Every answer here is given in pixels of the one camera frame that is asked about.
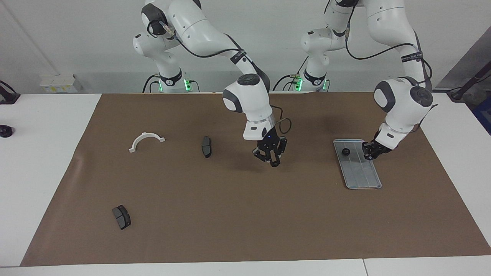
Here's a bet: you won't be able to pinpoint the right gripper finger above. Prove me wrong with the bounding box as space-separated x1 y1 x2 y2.
253 148 274 164
272 139 288 167

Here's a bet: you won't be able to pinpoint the silver metal tray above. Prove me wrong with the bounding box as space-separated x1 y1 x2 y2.
333 139 382 190

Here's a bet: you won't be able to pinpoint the brown paper table mat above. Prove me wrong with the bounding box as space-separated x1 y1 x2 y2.
20 92 491 267

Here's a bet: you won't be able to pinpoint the black stand with base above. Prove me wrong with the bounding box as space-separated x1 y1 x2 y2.
447 69 491 102

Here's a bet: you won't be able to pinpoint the blue object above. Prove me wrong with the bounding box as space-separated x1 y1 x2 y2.
473 100 491 135

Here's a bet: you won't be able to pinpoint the stacked dark brake pads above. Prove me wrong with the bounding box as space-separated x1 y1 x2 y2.
112 205 132 230

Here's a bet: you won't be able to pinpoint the white socket box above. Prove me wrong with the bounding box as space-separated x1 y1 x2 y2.
39 74 83 94

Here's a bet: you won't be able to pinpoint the black base cable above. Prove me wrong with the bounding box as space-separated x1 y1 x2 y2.
142 74 158 94
273 74 296 92

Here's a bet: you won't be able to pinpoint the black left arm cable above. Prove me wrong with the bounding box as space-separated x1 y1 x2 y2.
324 0 438 127

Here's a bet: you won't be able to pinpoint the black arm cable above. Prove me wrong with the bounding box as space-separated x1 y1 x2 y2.
153 17 292 135
324 0 438 127

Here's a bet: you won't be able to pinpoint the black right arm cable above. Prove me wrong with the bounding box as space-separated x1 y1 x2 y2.
153 17 292 135

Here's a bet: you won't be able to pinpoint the white plastic half-ring clamp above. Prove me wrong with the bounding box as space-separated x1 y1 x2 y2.
129 132 166 153

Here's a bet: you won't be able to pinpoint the black clamp mount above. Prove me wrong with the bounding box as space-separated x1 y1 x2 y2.
0 80 21 105

